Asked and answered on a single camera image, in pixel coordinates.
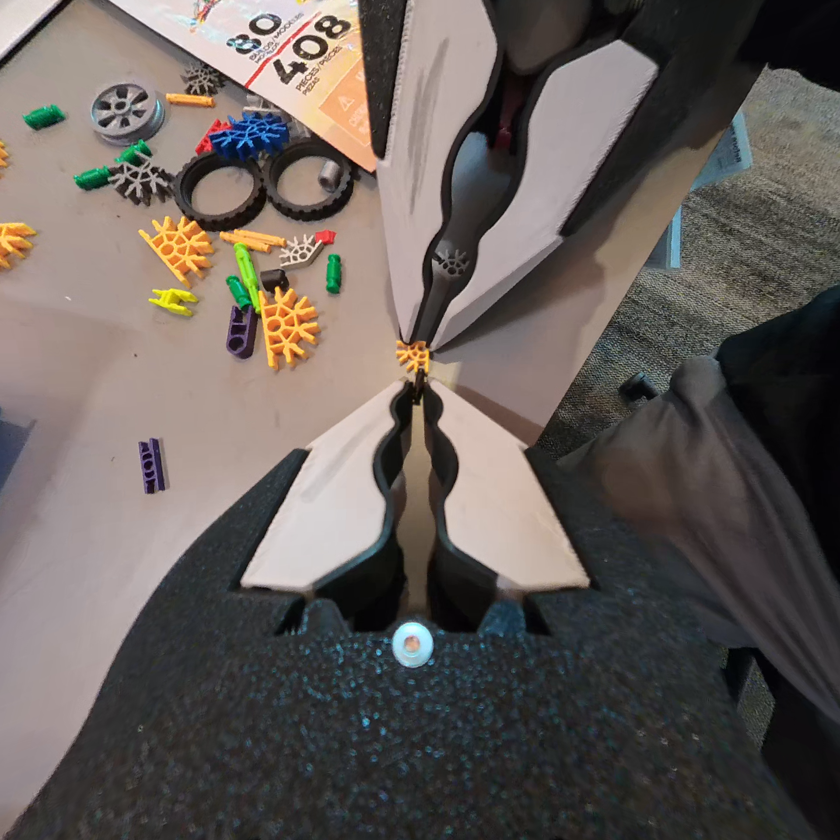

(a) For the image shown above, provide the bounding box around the black rubber tire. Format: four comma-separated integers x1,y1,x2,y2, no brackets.
174,154,266,232
262,138,358,222

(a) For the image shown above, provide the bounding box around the purple ladder connector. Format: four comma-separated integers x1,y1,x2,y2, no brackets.
138,437,167,494

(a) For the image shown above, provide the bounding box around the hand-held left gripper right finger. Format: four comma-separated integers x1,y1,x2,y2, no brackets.
423,381,592,595

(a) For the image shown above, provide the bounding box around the yellow clip connector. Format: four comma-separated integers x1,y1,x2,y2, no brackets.
147,287,199,317

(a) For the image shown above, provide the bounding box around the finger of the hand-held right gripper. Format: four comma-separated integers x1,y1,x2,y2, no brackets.
377,0,504,339
428,39,660,352

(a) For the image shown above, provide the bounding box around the dark grey snowflake connector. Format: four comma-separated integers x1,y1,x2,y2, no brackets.
108,157,175,206
180,62,227,96

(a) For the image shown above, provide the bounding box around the printed toy packaging bag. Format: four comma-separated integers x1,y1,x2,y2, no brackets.
108,0,378,173

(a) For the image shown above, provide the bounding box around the grey wheel hub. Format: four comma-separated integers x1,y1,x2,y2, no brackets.
88,82,165,147

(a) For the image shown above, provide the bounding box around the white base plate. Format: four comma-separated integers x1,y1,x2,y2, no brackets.
0,0,63,60

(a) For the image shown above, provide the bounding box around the purple clip connector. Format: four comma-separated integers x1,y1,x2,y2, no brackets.
225,305,258,358

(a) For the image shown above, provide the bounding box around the white printed floor sheet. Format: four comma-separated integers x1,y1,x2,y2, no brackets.
646,112,752,270

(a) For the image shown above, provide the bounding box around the person's black jacket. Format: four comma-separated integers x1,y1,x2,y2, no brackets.
715,285,840,840

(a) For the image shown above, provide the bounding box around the blue snowflake connector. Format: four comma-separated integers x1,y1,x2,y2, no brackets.
210,112,291,161

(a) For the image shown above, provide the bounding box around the lime green rod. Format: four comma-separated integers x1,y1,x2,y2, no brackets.
233,243,263,316

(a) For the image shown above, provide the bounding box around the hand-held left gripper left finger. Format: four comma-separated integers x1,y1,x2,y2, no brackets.
239,379,414,592

